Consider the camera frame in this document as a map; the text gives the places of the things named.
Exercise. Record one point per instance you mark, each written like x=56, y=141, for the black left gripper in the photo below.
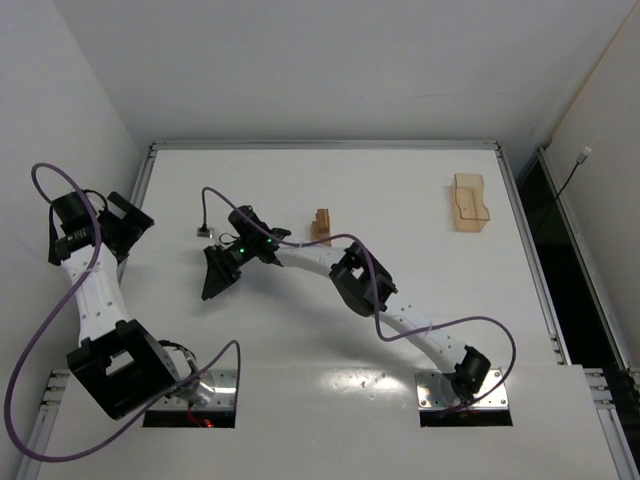
x=129, y=220

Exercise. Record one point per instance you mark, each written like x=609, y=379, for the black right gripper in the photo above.
x=226, y=264

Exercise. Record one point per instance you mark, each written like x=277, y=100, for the long wooden block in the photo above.
x=321, y=232

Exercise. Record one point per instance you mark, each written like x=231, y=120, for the amber transparent plastic bin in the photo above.
x=470, y=214

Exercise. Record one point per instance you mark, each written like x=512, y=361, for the wide wooden block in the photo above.
x=323, y=216

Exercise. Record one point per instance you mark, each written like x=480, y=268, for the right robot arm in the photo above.
x=362, y=283

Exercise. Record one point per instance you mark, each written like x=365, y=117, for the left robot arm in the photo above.
x=118, y=362

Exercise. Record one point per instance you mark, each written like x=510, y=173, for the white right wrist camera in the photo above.
x=205, y=232

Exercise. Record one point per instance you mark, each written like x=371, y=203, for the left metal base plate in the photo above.
x=215, y=391

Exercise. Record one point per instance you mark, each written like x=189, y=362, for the aluminium table frame rail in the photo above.
x=320, y=396

